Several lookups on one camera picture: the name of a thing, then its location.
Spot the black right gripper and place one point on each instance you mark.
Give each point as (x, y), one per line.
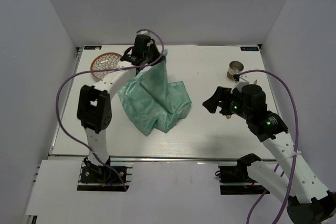
(224, 95)

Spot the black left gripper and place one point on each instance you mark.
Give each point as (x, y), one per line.
(154, 46)

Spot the floral patterned ceramic plate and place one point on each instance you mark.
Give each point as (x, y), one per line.
(105, 61)

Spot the metal cup with paper sleeve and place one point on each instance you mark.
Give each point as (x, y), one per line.
(234, 67)

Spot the green satin placemat cloth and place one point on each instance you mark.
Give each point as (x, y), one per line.
(151, 102)

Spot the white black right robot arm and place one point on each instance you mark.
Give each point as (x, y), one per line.
(306, 198)

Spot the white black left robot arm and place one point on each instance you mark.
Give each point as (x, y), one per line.
(94, 107)

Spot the left blue table sticker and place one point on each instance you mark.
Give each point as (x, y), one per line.
(91, 47)

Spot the blue table sticker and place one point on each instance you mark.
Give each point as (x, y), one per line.
(91, 47)
(249, 49)

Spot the right blue table sticker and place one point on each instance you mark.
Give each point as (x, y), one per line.
(249, 49)

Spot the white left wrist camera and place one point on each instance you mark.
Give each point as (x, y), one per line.
(143, 32)

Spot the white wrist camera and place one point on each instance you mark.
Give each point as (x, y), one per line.
(143, 32)
(240, 81)

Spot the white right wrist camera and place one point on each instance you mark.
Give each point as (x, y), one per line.
(240, 81)

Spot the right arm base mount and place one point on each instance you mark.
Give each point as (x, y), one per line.
(233, 182)

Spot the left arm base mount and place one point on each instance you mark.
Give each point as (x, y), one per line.
(101, 178)

